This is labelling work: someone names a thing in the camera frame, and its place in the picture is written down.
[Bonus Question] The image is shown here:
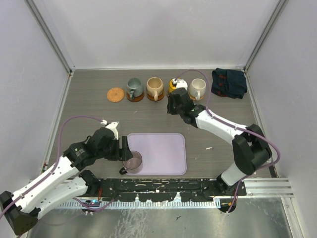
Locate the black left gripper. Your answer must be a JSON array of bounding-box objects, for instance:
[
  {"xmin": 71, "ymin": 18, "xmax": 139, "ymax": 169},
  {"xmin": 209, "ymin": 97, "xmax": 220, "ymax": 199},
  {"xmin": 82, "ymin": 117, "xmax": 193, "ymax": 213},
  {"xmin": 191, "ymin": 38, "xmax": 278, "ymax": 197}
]
[{"xmin": 97, "ymin": 136, "xmax": 132, "ymax": 161}]

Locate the white slotted cable duct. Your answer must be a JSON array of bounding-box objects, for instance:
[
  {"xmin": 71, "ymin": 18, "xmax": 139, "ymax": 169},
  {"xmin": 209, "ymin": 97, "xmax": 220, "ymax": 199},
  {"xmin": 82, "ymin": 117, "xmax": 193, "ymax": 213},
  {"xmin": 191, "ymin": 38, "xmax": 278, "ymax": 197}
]
[{"xmin": 52, "ymin": 198, "xmax": 223, "ymax": 209}]

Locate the white speckled ceramic mug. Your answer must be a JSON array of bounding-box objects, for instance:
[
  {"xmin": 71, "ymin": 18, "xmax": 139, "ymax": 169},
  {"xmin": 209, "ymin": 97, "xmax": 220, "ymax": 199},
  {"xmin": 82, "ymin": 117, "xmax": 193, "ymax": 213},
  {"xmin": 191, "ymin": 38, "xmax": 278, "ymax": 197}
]
[{"xmin": 188, "ymin": 78, "xmax": 207, "ymax": 97}]

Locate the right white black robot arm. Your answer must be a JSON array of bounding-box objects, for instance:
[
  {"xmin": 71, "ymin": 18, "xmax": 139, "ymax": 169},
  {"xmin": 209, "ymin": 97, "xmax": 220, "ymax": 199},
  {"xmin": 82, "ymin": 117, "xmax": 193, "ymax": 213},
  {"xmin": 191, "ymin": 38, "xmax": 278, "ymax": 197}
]
[{"xmin": 167, "ymin": 88, "xmax": 272, "ymax": 195}]

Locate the yellow glass cup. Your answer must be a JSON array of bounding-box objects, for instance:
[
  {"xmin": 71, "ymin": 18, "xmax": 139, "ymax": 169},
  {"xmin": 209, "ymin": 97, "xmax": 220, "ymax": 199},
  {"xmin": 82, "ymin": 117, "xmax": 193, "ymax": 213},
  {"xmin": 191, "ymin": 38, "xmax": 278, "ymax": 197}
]
[{"xmin": 168, "ymin": 78, "xmax": 178, "ymax": 94}]

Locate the grey ceramic mug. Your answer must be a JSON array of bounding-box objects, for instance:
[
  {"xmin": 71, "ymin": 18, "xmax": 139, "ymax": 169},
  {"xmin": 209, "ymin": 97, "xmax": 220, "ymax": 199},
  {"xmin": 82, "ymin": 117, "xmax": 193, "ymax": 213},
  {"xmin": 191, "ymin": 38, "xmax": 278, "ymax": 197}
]
[{"xmin": 127, "ymin": 78, "xmax": 143, "ymax": 100}]

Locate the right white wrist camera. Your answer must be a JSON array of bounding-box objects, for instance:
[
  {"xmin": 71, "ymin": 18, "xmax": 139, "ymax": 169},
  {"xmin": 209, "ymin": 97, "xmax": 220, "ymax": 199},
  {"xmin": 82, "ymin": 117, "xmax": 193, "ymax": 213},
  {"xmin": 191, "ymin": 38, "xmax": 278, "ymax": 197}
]
[{"xmin": 171, "ymin": 78, "xmax": 188, "ymax": 90}]

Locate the pink ceramic mug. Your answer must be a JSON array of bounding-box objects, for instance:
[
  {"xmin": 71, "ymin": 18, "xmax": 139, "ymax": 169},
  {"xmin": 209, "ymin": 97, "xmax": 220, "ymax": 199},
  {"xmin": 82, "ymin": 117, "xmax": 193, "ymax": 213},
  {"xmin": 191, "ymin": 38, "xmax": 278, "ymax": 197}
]
[{"xmin": 119, "ymin": 151, "xmax": 143, "ymax": 175}]

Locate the beige ceramic mug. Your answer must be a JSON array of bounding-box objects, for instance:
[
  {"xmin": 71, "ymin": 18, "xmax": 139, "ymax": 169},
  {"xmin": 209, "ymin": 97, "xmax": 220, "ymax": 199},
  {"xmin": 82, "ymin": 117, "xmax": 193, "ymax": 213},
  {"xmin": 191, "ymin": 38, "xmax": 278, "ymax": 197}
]
[{"xmin": 146, "ymin": 77, "xmax": 164, "ymax": 100}]

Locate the brown wooden coaster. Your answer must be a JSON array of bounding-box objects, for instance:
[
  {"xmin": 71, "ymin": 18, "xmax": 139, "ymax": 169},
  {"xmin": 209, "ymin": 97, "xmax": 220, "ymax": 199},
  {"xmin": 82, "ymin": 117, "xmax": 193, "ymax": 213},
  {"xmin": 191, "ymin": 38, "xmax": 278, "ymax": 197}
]
[
  {"xmin": 126, "ymin": 92, "xmax": 145, "ymax": 102},
  {"xmin": 146, "ymin": 92, "xmax": 164, "ymax": 102}
]

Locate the aluminium frame rail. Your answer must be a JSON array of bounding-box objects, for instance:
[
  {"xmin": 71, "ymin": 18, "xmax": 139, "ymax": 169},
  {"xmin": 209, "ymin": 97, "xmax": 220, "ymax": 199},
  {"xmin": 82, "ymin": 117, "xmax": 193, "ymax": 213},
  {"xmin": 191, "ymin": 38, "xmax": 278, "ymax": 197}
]
[{"xmin": 23, "ymin": 177, "xmax": 295, "ymax": 200}]

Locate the dark blue folded cloth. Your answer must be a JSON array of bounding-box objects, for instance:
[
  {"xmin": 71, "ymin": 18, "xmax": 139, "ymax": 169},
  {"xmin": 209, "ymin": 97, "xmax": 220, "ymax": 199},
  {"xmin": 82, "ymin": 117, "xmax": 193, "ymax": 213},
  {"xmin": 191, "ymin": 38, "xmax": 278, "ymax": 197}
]
[{"xmin": 211, "ymin": 68, "xmax": 247, "ymax": 99}]

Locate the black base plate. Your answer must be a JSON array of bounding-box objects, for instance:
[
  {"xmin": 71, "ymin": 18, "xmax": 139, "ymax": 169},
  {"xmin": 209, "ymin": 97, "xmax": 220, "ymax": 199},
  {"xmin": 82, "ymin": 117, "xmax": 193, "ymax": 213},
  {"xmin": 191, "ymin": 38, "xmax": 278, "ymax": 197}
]
[{"xmin": 70, "ymin": 177, "xmax": 248, "ymax": 202}]

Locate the woven rattan coaster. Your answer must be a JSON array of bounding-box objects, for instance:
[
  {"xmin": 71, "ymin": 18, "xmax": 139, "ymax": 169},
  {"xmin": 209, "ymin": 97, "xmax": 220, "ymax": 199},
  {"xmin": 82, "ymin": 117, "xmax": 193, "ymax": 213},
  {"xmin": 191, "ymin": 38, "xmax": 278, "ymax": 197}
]
[
  {"xmin": 106, "ymin": 87, "xmax": 124, "ymax": 103},
  {"xmin": 189, "ymin": 92, "xmax": 205, "ymax": 101}
]

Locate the lavender plastic tray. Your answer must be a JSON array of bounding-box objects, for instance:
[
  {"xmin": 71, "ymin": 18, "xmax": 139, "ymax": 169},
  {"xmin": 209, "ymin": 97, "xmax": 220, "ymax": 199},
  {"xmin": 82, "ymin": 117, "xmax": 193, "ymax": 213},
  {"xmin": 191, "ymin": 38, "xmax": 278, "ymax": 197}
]
[{"xmin": 127, "ymin": 133, "xmax": 187, "ymax": 176}]

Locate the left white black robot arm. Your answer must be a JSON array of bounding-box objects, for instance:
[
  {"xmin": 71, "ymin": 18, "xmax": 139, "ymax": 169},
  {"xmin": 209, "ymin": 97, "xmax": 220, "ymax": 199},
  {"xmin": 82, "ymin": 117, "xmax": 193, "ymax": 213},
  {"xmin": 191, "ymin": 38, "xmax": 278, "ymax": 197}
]
[{"xmin": 0, "ymin": 126, "xmax": 133, "ymax": 236}]

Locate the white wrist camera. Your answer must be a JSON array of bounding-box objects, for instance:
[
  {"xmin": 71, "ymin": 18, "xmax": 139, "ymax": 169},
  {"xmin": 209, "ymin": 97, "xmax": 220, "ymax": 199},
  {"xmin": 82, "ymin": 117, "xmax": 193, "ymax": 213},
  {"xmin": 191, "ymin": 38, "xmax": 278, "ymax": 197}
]
[
  {"xmin": 171, "ymin": 78, "xmax": 188, "ymax": 90},
  {"xmin": 101, "ymin": 119, "xmax": 119, "ymax": 140}
]

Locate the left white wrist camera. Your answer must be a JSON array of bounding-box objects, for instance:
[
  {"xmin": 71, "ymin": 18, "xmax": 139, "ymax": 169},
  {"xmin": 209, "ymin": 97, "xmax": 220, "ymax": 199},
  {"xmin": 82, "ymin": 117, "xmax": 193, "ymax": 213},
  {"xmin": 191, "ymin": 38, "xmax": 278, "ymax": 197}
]
[{"xmin": 101, "ymin": 119, "xmax": 119, "ymax": 140}]

